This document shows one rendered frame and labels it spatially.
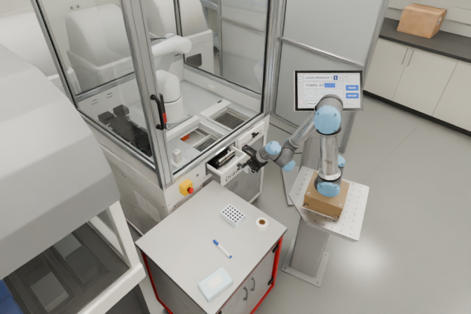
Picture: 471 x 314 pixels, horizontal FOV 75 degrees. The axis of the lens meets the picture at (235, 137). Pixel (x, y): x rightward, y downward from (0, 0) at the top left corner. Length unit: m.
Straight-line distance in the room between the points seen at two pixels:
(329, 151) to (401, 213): 1.76
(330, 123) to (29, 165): 1.13
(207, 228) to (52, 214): 0.94
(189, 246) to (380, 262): 1.61
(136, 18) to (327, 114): 0.88
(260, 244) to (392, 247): 1.45
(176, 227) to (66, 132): 0.98
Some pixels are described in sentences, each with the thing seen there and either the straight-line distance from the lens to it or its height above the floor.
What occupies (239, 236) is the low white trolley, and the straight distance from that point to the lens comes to 1.79.
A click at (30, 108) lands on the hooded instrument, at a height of 1.74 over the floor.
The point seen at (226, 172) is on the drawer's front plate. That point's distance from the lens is 1.90.
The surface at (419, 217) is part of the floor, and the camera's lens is 3.27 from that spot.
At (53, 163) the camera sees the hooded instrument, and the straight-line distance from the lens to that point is 1.07.
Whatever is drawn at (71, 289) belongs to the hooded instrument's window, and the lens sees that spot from 1.42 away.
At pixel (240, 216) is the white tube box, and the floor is 0.80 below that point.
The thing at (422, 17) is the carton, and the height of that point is 1.12.
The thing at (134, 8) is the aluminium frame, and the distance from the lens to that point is 1.29.
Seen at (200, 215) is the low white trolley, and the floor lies 0.76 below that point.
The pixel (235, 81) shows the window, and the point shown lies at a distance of 1.88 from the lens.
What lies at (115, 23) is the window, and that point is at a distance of 1.42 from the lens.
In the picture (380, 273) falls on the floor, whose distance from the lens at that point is 2.78.
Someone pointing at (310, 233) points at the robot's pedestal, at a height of 0.50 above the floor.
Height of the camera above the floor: 2.24
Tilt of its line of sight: 38 degrees down
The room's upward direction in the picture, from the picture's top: straight up
